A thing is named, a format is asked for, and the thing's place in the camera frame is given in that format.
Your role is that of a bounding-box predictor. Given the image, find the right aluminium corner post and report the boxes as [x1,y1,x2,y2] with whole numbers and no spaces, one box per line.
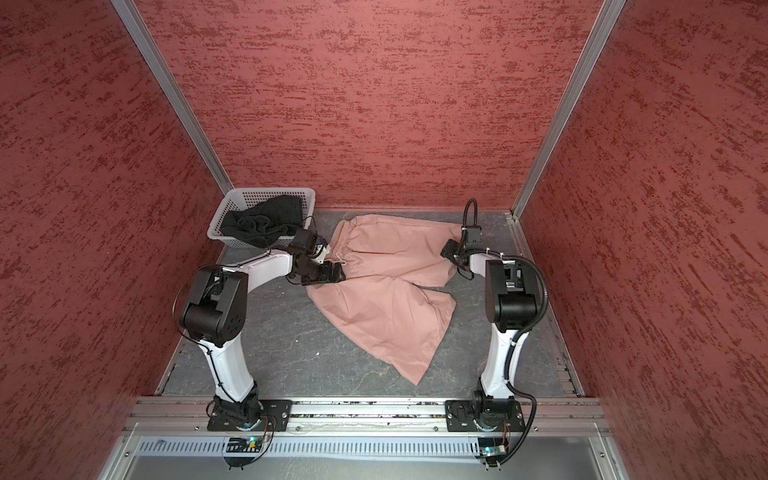
[511,0,629,220]

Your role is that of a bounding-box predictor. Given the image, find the slotted white cable duct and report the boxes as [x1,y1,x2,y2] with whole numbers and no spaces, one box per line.
[135,436,479,460]

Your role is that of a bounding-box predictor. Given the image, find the aluminium corner post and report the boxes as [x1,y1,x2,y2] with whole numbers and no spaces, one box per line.
[110,0,233,194]
[511,0,629,220]

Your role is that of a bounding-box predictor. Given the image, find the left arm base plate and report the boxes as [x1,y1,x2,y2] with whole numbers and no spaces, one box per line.
[206,399,293,434]

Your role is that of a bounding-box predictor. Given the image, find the left circuit board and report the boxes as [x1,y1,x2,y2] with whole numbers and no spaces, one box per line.
[224,437,263,455]

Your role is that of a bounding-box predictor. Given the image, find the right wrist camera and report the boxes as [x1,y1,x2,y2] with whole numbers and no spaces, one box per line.
[460,225,482,250]

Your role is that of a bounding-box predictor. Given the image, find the pink shorts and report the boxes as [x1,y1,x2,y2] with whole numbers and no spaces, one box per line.
[307,214,461,384]

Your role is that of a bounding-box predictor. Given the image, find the black shorts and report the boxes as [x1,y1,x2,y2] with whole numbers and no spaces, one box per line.
[220,195,304,249]

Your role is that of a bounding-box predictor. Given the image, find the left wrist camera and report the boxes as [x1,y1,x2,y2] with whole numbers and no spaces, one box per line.
[310,237,331,264]

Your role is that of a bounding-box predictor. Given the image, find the circuit board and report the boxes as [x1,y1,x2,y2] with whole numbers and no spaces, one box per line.
[477,437,508,462]
[224,437,263,455]

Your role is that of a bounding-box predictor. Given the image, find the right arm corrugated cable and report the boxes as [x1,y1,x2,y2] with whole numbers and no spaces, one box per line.
[479,254,551,467]

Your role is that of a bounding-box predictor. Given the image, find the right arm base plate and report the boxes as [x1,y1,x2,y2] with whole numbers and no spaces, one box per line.
[445,398,525,433]

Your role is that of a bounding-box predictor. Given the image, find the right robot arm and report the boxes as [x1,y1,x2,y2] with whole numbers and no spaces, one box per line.
[441,240,549,432]

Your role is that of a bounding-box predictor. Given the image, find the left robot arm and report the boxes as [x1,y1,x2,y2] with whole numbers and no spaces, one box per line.
[173,229,346,433]

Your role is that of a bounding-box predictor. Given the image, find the right circuit board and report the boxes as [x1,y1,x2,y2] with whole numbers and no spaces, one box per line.
[477,437,508,462]

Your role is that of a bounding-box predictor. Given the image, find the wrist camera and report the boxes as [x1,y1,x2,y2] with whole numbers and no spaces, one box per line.
[460,225,482,250]
[310,237,331,264]

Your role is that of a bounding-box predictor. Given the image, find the left aluminium corner post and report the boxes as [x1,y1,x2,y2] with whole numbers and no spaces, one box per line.
[110,0,233,194]

